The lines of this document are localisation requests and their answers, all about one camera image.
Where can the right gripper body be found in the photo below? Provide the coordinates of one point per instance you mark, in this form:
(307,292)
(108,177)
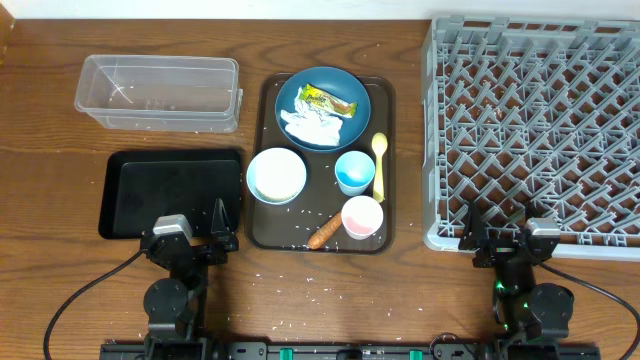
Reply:
(505,251)

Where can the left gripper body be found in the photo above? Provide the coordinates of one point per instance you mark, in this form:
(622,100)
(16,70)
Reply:
(195,248)

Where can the light blue bowl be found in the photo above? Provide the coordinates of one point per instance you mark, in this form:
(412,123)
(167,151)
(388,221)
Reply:
(276,176)

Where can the pink cup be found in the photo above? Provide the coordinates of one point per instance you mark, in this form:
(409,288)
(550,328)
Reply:
(361,217)

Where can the light blue cup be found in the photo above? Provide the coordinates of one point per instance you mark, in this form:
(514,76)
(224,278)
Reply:
(354,171)

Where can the dark blue plate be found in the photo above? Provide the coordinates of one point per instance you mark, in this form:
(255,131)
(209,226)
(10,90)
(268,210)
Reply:
(338,83)

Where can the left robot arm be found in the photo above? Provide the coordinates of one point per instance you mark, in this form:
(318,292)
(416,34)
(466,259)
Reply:
(176,305)

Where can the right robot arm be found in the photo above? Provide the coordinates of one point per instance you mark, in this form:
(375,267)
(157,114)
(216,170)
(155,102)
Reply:
(535,315)

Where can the grey dishwasher rack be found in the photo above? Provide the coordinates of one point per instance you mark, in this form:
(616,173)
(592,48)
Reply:
(528,113)

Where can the black plastic tray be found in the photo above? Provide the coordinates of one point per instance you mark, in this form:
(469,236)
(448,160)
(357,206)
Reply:
(142,186)

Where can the orange carrot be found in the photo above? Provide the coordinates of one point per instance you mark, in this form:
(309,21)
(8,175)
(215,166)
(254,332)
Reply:
(324,233)

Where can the dark brown serving tray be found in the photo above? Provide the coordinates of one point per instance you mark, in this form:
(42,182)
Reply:
(288,227)

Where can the yellow plastic spoon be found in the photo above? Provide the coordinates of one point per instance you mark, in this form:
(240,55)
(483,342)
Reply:
(379,146)

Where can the clear plastic bin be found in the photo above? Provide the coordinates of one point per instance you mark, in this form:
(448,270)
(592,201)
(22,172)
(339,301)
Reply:
(161,93)

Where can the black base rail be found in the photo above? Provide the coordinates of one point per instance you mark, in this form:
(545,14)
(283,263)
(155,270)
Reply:
(262,351)

